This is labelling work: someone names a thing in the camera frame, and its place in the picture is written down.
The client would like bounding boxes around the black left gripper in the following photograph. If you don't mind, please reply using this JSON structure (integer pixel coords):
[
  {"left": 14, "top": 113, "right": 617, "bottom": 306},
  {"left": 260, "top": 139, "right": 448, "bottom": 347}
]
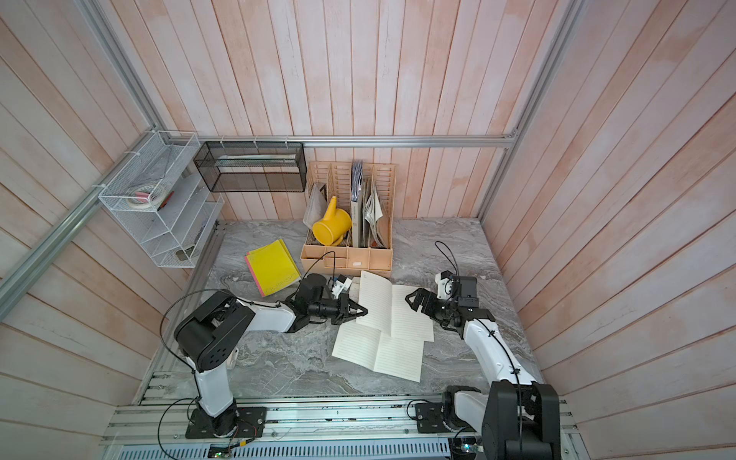
[{"left": 309, "top": 292, "right": 368, "bottom": 325}]

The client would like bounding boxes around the cream notebook orange cover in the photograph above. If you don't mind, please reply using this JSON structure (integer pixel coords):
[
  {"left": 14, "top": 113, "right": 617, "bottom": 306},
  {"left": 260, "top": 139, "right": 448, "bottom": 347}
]
[{"left": 356, "top": 271, "right": 434, "bottom": 342}]

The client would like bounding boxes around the cream lined notebook with holes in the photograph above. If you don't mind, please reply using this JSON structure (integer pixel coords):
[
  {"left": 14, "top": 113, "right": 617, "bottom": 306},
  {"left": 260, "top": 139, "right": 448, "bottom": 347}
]
[{"left": 332, "top": 322, "right": 424, "bottom": 383}]

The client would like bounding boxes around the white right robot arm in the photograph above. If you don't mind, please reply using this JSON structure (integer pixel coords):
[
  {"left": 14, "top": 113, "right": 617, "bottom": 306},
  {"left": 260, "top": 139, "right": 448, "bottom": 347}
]
[{"left": 404, "top": 271, "right": 562, "bottom": 459}]

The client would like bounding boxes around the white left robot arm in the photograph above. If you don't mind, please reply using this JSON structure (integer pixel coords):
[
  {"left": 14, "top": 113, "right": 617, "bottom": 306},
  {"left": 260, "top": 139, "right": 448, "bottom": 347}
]
[{"left": 174, "top": 274, "right": 368, "bottom": 422}]

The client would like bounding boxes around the peach plastic desk organizer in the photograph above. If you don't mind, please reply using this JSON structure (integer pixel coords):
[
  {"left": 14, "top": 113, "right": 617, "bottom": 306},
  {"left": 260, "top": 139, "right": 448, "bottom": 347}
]
[{"left": 300, "top": 161, "right": 396, "bottom": 278}]

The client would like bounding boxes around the yellow plastic watering can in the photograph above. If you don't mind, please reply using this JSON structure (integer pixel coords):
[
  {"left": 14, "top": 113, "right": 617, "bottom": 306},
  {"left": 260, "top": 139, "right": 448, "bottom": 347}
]
[{"left": 312, "top": 197, "right": 353, "bottom": 246}]

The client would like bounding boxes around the illustrated book in organizer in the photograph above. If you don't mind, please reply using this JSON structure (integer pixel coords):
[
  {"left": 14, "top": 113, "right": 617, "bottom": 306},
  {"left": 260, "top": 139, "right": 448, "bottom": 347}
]
[{"left": 364, "top": 186, "right": 385, "bottom": 248}]

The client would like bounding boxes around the grey folder in organizer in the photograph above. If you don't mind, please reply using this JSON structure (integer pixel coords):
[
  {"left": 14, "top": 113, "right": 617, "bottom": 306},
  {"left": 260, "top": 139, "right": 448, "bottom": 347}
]
[{"left": 303, "top": 182, "right": 328, "bottom": 229}]

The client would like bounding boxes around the grey-green book in organizer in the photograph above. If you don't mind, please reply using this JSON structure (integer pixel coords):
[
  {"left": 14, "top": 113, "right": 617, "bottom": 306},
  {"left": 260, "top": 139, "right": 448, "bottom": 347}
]
[{"left": 351, "top": 160, "right": 364, "bottom": 248}]

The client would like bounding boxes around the tape roll on shelf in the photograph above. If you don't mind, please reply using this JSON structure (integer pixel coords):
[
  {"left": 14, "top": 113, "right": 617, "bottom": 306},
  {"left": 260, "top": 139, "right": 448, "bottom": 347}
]
[{"left": 125, "top": 183, "right": 168, "bottom": 211}]

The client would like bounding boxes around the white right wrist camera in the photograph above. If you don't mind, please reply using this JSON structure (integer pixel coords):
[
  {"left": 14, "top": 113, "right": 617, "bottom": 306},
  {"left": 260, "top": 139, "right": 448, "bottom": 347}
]
[{"left": 435, "top": 270, "right": 454, "bottom": 300}]

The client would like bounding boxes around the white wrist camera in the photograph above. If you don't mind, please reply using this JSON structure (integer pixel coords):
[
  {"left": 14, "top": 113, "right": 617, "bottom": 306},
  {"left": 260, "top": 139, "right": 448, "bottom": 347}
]
[
  {"left": 331, "top": 275, "right": 353, "bottom": 299},
  {"left": 435, "top": 270, "right": 454, "bottom": 300}
]

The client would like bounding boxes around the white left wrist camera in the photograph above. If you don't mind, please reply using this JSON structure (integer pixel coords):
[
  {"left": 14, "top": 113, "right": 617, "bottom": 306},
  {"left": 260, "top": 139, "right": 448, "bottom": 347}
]
[{"left": 331, "top": 275, "right": 353, "bottom": 299}]

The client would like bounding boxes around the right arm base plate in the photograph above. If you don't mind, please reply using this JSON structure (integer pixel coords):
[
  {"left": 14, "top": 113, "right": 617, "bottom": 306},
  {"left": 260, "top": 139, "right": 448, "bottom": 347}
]
[{"left": 413, "top": 400, "right": 460, "bottom": 434}]

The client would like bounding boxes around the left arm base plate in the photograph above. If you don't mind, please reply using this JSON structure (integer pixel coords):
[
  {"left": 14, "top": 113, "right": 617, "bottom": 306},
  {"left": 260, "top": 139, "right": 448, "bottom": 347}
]
[{"left": 185, "top": 404, "right": 266, "bottom": 439}]

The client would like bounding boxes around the aluminium frame rail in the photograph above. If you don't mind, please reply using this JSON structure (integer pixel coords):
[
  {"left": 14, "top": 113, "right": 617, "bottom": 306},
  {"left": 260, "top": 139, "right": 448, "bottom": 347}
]
[{"left": 160, "top": 131, "right": 517, "bottom": 149}]

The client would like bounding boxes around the black mesh wall basket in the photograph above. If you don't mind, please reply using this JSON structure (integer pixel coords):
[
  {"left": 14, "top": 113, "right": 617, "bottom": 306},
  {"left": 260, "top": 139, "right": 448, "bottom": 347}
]
[{"left": 194, "top": 140, "right": 308, "bottom": 193}]

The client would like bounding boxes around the white wire wall shelf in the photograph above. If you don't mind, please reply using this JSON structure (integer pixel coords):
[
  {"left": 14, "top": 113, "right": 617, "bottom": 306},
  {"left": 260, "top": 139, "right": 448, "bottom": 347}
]
[{"left": 99, "top": 130, "right": 223, "bottom": 268}]

